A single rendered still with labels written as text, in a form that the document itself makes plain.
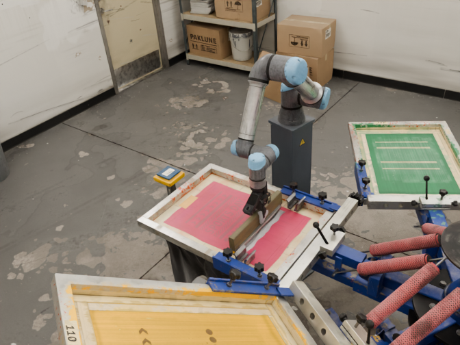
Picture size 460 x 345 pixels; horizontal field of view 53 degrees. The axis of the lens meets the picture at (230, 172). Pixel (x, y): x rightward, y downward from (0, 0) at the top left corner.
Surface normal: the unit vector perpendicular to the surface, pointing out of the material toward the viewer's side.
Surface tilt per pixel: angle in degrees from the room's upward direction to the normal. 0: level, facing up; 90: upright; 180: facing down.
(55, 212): 0
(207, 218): 0
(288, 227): 0
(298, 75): 85
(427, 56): 90
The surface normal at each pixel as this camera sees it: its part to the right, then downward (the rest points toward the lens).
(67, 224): -0.07, -0.82
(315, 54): -0.53, 0.53
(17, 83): 0.80, 0.29
